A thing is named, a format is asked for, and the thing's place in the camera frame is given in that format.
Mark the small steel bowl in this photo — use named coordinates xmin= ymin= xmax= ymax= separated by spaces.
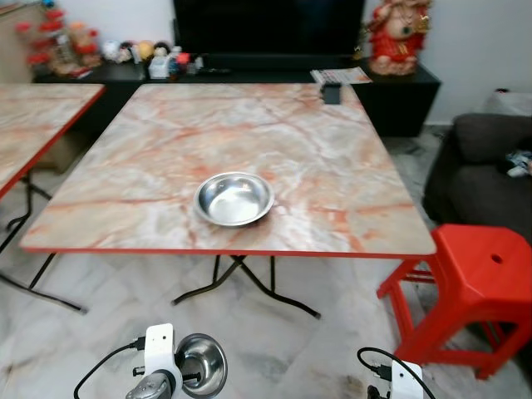
xmin=175 ymin=332 xmax=229 ymax=399

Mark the red plastic stool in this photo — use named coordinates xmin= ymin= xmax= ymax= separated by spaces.
xmin=376 ymin=224 xmax=532 ymax=381

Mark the wide steel bowl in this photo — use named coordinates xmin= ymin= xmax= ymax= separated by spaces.
xmin=194 ymin=171 xmax=275 ymax=227

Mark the dark grey sofa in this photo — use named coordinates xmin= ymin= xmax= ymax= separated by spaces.
xmin=421 ymin=113 xmax=532 ymax=244

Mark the white plush toy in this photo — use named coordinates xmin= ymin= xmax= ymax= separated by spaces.
xmin=501 ymin=150 xmax=532 ymax=178

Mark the black television console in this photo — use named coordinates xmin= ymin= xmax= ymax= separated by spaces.
xmin=32 ymin=57 xmax=442 ymax=139

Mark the white blue box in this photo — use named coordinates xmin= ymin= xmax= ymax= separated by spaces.
xmin=148 ymin=55 xmax=172 ymax=80

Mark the light grey cloth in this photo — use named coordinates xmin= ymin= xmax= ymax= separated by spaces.
xmin=485 ymin=89 xmax=532 ymax=117

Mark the colourful magazine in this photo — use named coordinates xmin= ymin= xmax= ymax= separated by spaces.
xmin=310 ymin=67 xmax=373 ymax=86

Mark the clear jar orange lid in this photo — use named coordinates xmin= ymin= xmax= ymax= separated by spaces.
xmin=71 ymin=23 xmax=94 ymax=57

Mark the red seated statue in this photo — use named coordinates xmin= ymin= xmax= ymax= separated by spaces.
xmin=364 ymin=0 xmax=434 ymax=77

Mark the large clear jar red lid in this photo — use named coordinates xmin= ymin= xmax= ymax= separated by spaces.
xmin=43 ymin=10 xmax=77 ymax=72

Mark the black flat television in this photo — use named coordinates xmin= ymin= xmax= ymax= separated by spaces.
xmin=172 ymin=0 xmax=367 ymax=57

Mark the slim clear jar red lid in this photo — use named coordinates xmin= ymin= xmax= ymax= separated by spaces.
xmin=17 ymin=18 xmax=44 ymax=61

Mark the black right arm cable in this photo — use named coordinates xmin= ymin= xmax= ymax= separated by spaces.
xmin=357 ymin=347 xmax=438 ymax=399

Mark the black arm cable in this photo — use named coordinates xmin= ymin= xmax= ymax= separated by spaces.
xmin=357 ymin=347 xmax=438 ymax=399
xmin=73 ymin=338 xmax=149 ymax=399

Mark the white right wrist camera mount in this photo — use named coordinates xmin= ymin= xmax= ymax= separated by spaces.
xmin=388 ymin=359 xmax=426 ymax=399

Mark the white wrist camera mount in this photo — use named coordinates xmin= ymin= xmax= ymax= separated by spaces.
xmin=143 ymin=324 xmax=178 ymax=385
xmin=388 ymin=359 xmax=426 ymax=399

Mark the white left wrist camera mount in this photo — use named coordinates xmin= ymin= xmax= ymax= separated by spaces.
xmin=143 ymin=324 xmax=178 ymax=385

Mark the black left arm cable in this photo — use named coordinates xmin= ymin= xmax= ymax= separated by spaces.
xmin=73 ymin=338 xmax=149 ymax=399

